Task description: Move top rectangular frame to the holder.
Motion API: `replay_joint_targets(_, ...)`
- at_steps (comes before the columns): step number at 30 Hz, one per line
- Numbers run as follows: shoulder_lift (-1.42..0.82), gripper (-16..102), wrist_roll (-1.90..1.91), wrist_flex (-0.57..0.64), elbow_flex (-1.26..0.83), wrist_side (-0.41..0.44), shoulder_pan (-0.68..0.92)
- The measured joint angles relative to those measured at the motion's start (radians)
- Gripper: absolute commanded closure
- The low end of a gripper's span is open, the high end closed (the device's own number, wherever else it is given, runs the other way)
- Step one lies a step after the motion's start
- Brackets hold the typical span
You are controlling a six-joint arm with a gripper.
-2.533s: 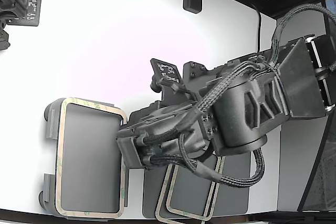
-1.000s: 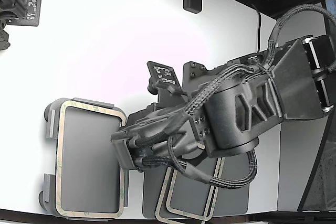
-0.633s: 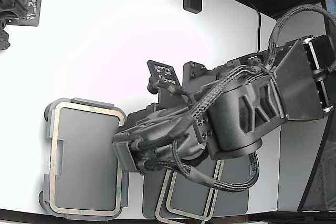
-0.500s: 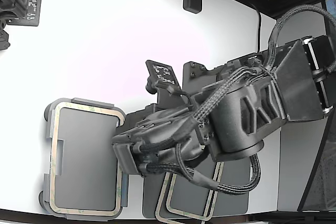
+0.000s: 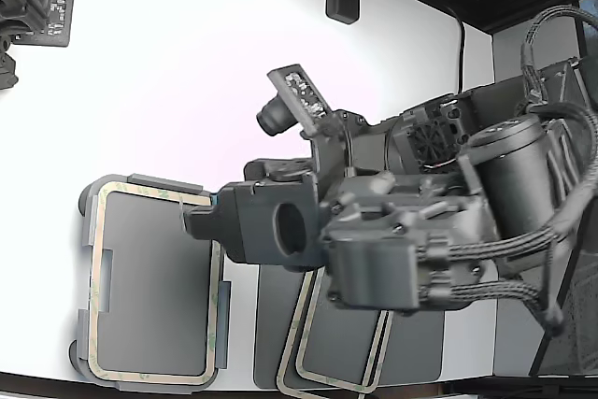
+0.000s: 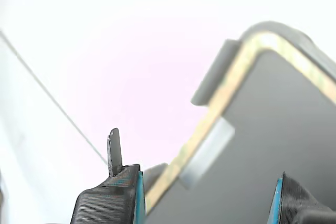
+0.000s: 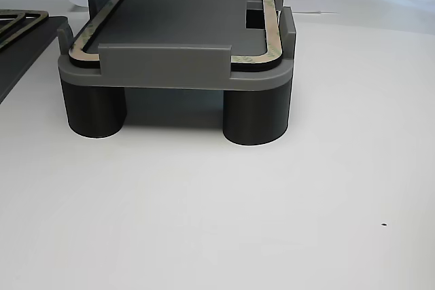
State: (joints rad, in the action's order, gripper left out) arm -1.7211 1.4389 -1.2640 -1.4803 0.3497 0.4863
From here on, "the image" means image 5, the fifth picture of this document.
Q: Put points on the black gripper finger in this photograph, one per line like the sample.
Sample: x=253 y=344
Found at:
x=233 y=221
x=215 y=199

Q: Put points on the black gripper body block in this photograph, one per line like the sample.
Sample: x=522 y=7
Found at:
x=285 y=191

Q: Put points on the tan rectangular frame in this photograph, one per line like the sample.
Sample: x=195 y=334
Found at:
x=149 y=378
x=336 y=381
x=287 y=352

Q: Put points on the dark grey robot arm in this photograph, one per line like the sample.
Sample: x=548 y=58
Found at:
x=509 y=175

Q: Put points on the dark circuit board plate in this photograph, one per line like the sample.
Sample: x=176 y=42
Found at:
x=61 y=20

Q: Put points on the black slanted rod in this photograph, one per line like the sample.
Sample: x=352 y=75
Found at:
x=542 y=352

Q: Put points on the wrist camera with circuit board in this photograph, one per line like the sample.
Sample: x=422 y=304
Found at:
x=299 y=90

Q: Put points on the grey frame holder plate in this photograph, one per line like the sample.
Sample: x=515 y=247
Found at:
x=83 y=338

